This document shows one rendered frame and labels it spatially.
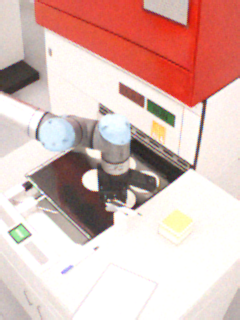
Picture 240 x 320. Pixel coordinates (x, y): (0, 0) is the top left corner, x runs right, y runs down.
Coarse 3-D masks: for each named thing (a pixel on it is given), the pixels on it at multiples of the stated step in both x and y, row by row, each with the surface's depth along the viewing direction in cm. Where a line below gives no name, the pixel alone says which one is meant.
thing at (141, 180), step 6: (132, 174) 114; (138, 174) 116; (144, 174) 117; (120, 180) 113; (126, 180) 113; (132, 180) 113; (138, 180) 114; (144, 180) 115; (150, 180) 116; (156, 180) 118; (138, 186) 115; (144, 186) 115; (150, 186) 115; (156, 186) 116
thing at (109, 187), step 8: (104, 176) 111; (112, 176) 109; (120, 176) 110; (104, 184) 113; (112, 184) 114; (120, 184) 114; (104, 192) 113; (112, 192) 113; (120, 192) 114; (104, 200) 116
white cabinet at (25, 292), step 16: (0, 256) 138; (0, 272) 170; (16, 272) 126; (16, 288) 153; (32, 288) 118; (224, 288) 116; (32, 304) 138; (48, 304) 110; (208, 304) 110; (224, 304) 140
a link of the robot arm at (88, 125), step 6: (78, 120) 101; (84, 120) 104; (90, 120) 105; (96, 120) 105; (84, 126) 102; (90, 126) 103; (84, 132) 101; (90, 132) 103; (84, 138) 102; (90, 138) 103; (84, 144) 104; (90, 144) 104
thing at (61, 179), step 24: (48, 168) 139; (72, 168) 140; (96, 168) 140; (144, 168) 141; (48, 192) 131; (72, 192) 131; (96, 192) 132; (144, 192) 133; (72, 216) 123; (96, 216) 124
